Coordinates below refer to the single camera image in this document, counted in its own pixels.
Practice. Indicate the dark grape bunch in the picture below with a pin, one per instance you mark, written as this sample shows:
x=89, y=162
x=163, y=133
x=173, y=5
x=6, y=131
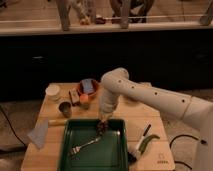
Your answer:
x=102, y=127

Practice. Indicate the green plastic tray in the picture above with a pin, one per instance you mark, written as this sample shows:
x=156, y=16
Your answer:
x=108, y=154

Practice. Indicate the white round container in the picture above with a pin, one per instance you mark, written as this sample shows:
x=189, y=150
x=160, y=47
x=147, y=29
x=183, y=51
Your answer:
x=53, y=92

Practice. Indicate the dark metal cup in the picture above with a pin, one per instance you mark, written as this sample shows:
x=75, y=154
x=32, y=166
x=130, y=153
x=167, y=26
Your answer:
x=65, y=109

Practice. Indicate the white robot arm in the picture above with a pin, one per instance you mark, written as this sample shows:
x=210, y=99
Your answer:
x=193, y=111

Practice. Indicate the silver metal fork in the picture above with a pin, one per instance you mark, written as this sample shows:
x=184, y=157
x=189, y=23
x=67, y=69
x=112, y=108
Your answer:
x=76, y=149

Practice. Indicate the orange bowl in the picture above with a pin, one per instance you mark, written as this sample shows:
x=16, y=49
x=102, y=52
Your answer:
x=95, y=85

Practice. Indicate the white black brush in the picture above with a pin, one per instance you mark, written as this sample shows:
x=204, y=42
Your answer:
x=134, y=153

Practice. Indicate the wooden table board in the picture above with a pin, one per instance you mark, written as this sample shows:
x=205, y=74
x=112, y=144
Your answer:
x=157, y=157

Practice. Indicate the orange fruit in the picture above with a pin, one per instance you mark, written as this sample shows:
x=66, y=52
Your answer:
x=84, y=100

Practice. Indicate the blue sponge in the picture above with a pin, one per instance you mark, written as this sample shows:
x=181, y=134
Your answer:
x=87, y=86

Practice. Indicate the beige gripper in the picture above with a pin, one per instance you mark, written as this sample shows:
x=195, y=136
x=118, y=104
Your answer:
x=105, y=116

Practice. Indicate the spatula with wooden handle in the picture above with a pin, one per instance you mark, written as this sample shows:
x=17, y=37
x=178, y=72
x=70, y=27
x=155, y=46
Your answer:
x=37, y=136

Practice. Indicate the brown wooden block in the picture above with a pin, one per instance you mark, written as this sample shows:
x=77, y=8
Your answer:
x=74, y=97

